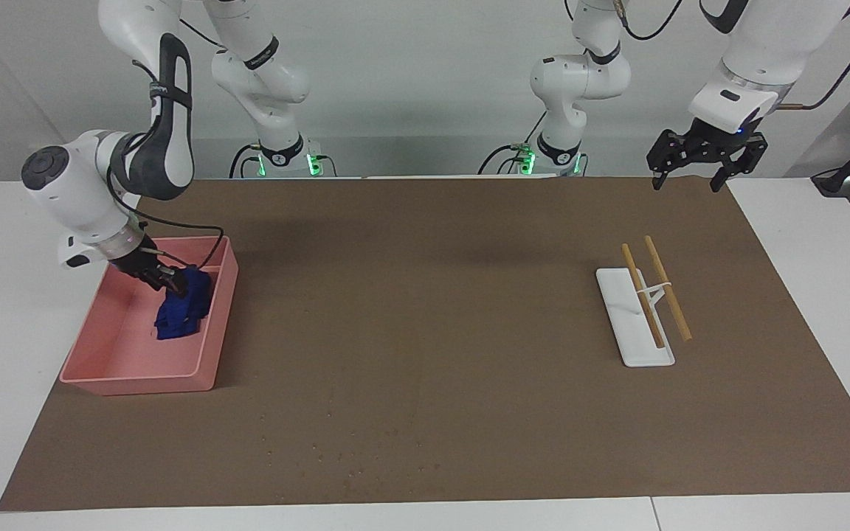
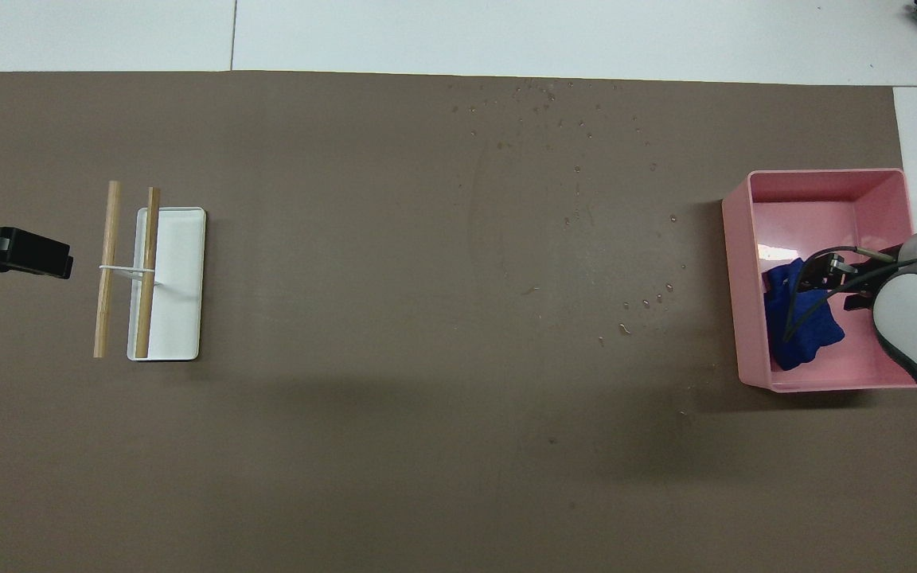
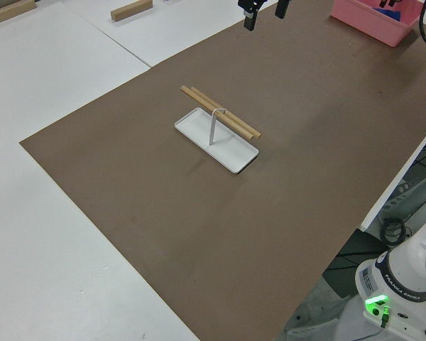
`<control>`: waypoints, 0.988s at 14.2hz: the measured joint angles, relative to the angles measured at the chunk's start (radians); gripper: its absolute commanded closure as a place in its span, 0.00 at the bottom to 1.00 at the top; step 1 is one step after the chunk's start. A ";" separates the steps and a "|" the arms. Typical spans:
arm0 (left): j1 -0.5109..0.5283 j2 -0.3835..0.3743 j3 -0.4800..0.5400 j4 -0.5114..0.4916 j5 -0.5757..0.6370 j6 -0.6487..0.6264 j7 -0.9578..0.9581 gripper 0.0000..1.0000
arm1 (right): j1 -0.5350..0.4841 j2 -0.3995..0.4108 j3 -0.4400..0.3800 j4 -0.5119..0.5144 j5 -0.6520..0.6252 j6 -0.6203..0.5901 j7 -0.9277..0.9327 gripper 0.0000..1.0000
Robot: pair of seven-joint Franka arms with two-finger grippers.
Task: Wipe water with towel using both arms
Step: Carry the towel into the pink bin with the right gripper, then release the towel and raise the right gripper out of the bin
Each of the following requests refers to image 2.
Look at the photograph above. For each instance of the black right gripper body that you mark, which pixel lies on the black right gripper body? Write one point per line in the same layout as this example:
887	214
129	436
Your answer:
872	282

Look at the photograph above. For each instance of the blue towel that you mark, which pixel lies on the blue towel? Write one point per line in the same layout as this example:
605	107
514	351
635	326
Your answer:
809	334

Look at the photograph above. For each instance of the wooden towel rack dowel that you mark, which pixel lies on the wooden towel rack dowel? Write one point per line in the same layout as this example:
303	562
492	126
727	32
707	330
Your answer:
148	255
108	239

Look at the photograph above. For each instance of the pink plastic bin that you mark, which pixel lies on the pink plastic bin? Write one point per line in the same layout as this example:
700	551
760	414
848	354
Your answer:
864	358

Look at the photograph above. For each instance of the brown table mat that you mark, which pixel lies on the brown table mat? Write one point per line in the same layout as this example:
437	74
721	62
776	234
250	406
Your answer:
387	398

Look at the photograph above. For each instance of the white towel rack bracket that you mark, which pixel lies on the white towel rack bracket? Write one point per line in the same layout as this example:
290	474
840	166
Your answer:
128	270

